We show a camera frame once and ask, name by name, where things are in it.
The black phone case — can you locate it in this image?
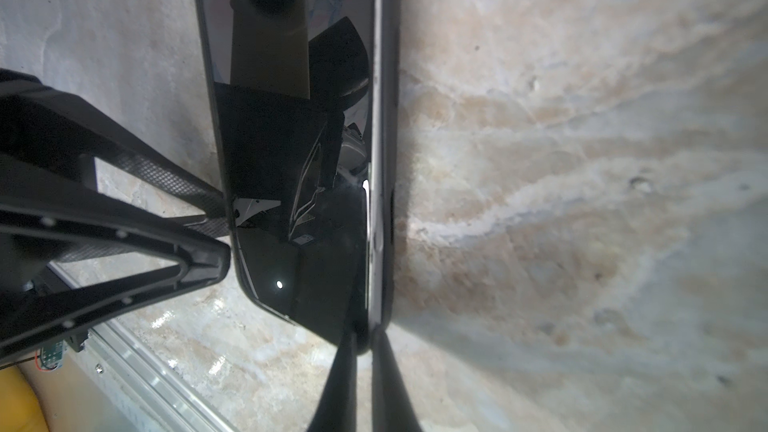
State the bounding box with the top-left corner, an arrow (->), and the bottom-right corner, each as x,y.
187,0 -> 402,356

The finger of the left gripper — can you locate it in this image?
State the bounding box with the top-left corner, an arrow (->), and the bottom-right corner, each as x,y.
1,69 -> 230,264
0,152 -> 232,364

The aluminium rail frame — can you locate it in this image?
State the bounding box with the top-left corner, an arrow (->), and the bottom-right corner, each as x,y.
47,263 -> 238,432

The yellow object outside cell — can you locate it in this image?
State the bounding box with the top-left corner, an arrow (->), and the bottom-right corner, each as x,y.
0,367 -> 49,432

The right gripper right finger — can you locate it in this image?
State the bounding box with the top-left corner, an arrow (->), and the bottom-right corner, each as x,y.
372,328 -> 422,432

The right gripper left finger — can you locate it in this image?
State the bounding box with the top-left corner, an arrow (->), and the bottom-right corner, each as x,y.
307,330 -> 357,432

